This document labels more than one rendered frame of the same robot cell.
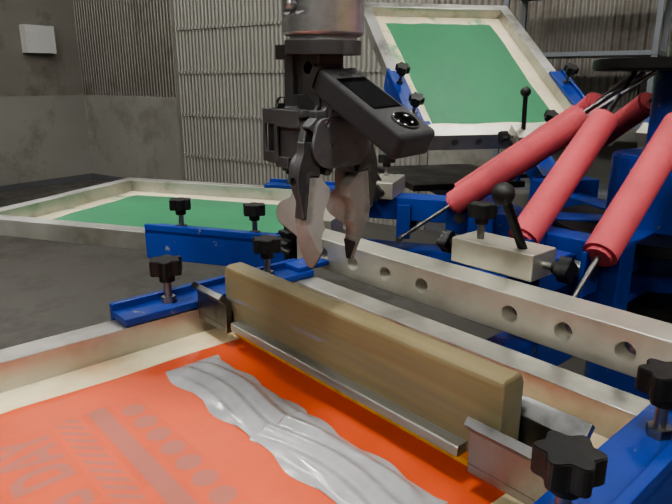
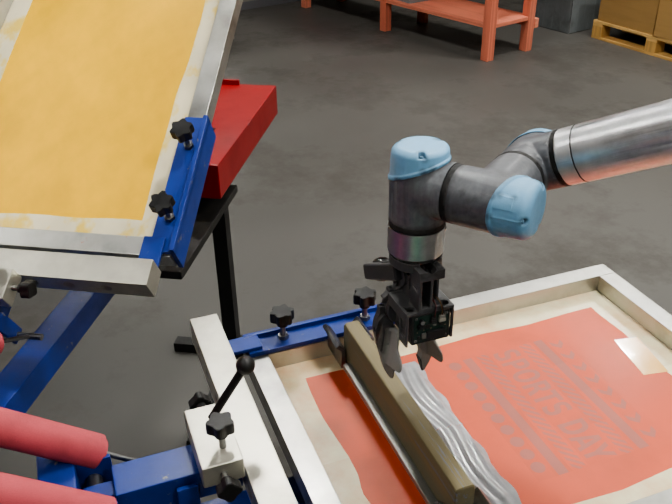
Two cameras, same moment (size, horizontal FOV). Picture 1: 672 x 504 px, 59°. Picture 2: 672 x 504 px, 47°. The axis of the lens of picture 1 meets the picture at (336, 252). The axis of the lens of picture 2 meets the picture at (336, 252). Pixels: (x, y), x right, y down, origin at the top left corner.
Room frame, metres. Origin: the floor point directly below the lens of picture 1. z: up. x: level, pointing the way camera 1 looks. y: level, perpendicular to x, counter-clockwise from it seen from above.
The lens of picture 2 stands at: (1.45, 0.23, 1.83)
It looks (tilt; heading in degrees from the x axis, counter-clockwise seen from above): 30 degrees down; 201
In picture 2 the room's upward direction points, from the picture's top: 1 degrees counter-clockwise
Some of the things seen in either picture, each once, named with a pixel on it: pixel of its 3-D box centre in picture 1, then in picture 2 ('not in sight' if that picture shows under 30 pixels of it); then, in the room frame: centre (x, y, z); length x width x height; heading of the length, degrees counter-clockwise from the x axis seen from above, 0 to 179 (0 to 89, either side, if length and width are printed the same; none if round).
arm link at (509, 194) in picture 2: not in sight; (498, 197); (0.58, 0.11, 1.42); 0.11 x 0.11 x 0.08; 79
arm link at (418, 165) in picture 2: not in sight; (420, 184); (0.58, 0.01, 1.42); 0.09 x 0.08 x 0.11; 79
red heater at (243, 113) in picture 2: not in sight; (171, 132); (-0.26, -0.92, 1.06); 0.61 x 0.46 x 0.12; 12
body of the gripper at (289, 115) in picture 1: (317, 107); (416, 292); (0.59, 0.02, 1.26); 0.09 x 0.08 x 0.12; 42
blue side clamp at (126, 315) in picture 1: (222, 305); not in sight; (0.79, 0.16, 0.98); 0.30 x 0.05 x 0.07; 132
